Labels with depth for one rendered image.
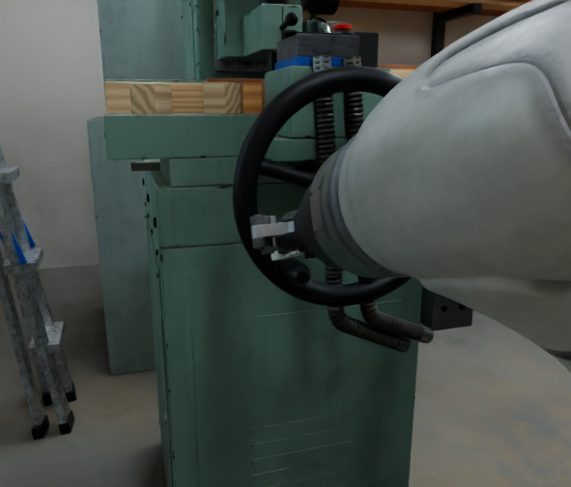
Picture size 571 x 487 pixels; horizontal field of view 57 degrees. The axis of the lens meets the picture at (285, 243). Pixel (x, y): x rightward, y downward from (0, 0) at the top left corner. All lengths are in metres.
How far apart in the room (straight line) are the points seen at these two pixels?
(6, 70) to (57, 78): 0.25
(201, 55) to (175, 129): 0.38
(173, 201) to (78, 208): 2.52
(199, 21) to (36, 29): 2.20
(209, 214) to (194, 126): 0.13
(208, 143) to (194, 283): 0.21
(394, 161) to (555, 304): 0.08
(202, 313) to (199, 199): 0.18
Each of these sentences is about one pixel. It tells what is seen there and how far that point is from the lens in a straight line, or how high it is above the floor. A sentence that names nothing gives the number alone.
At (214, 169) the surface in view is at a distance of 0.76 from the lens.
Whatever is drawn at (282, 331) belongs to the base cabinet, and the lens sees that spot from 0.85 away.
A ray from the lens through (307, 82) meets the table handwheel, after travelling 0.60.
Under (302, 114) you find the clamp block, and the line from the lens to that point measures 0.69.
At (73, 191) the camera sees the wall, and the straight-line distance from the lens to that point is 3.25.
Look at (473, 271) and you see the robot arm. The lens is 0.21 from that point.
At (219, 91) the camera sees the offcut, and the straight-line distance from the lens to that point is 0.77.
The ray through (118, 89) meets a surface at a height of 0.94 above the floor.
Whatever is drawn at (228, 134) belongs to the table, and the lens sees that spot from 0.76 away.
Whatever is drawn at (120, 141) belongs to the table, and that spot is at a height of 0.86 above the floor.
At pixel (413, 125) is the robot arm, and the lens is 0.20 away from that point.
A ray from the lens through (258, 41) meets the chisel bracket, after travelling 0.92.
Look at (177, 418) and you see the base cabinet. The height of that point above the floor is 0.43.
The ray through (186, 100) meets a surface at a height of 0.92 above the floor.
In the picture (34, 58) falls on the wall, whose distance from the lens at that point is 3.24.
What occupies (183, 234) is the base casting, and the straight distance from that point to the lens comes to 0.77.
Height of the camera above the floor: 0.91
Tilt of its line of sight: 14 degrees down
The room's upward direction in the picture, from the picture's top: straight up
